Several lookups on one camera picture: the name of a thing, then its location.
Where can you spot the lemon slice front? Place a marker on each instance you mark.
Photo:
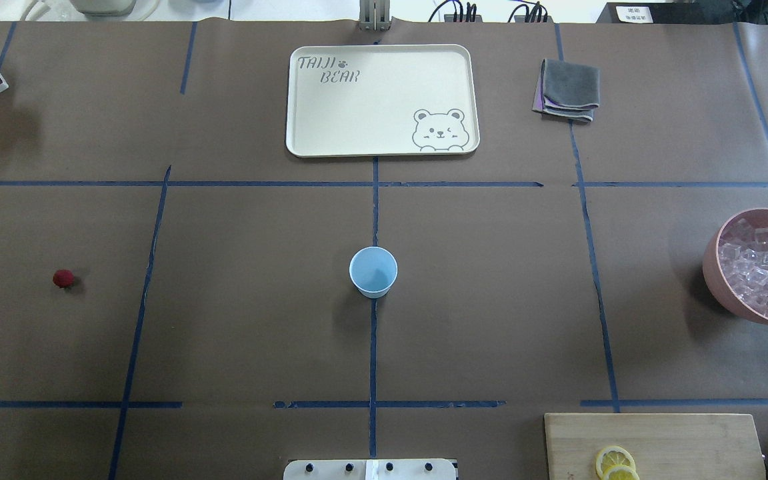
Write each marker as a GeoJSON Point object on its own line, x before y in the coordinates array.
{"type": "Point", "coordinates": [612, 455]}

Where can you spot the folded grey cloth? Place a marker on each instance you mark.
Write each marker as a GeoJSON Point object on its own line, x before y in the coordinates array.
{"type": "Point", "coordinates": [568, 90]}

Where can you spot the pink bowl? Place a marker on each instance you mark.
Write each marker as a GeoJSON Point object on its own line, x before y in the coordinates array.
{"type": "Point", "coordinates": [717, 282]}

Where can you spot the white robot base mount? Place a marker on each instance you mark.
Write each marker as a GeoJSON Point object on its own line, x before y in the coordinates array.
{"type": "Point", "coordinates": [423, 468]}

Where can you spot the wooden cutting board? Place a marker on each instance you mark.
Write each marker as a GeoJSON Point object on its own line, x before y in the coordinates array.
{"type": "Point", "coordinates": [663, 445]}

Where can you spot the light blue plastic cup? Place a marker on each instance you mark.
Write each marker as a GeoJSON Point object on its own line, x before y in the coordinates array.
{"type": "Point", "coordinates": [373, 271]}

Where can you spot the cream bear serving tray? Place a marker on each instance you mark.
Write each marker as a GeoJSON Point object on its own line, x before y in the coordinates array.
{"type": "Point", "coordinates": [381, 100]}

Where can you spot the aluminium frame post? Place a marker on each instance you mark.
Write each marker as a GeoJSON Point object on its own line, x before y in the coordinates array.
{"type": "Point", "coordinates": [375, 15]}

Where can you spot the lemon slice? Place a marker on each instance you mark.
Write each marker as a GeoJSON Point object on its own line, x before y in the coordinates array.
{"type": "Point", "coordinates": [612, 455]}
{"type": "Point", "coordinates": [620, 472]}

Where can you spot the red strawberry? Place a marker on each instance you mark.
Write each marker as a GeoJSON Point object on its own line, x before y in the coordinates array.
{"type": "Point", "coordinates": [64, 278]}

